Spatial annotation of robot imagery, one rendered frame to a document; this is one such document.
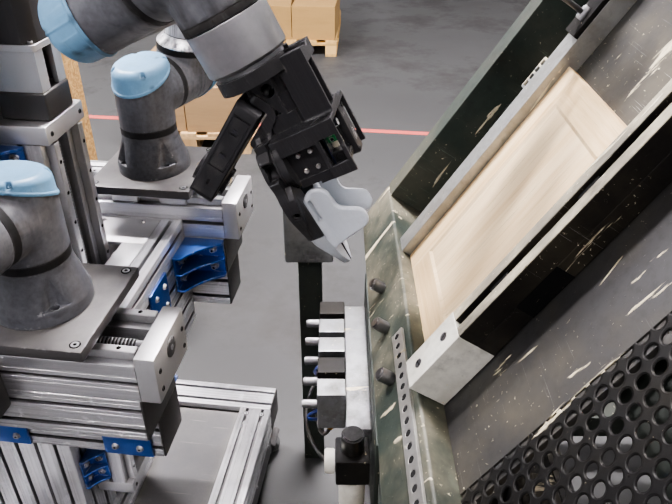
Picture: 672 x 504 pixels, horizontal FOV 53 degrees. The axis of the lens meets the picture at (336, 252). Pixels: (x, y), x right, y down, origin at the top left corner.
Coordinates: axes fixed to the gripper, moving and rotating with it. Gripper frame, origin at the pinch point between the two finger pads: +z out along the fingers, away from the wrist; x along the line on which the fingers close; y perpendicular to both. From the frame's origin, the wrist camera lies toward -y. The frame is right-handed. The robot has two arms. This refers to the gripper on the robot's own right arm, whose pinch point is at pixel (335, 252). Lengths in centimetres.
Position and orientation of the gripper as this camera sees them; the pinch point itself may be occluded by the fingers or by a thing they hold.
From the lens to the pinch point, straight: 67.9
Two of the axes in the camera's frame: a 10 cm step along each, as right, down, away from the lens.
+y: 8.8, -3.2, -3.5
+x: 1.3, -5.4, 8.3
